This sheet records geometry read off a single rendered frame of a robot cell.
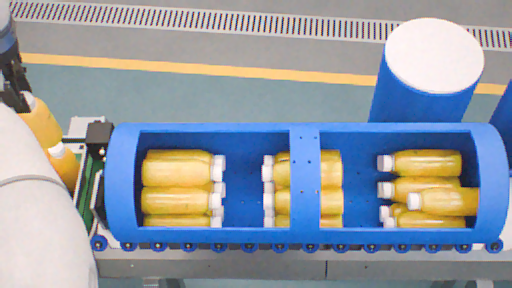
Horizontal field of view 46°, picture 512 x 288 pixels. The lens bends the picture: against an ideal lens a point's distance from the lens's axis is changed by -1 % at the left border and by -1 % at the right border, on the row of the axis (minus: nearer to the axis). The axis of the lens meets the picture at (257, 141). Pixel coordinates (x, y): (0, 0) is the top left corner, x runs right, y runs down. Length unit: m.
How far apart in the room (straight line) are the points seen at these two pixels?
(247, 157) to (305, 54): 1.61
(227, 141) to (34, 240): 1.02
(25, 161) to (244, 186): 0.99
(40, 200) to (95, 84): 2.53
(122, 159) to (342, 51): 1.97
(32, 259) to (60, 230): 0.04
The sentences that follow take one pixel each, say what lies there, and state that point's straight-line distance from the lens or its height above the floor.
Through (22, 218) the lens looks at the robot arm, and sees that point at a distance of 0.60.
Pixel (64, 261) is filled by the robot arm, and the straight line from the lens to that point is 0.58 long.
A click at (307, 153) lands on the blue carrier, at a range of 1.33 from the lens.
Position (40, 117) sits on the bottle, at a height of 1.33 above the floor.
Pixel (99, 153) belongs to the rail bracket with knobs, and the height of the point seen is 0.95.
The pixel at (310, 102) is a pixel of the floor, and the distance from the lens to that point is 2.94.
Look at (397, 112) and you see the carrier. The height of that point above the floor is 0.90.
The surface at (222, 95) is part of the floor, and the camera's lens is 2.97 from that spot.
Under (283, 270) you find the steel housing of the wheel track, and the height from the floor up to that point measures 0.86.
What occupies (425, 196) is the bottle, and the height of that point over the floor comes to 1.12.
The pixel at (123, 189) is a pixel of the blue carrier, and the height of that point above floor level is 1.21.
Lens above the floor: 2.37
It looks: 57 degrees down
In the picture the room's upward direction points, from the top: 3 degrees counter-clockwise
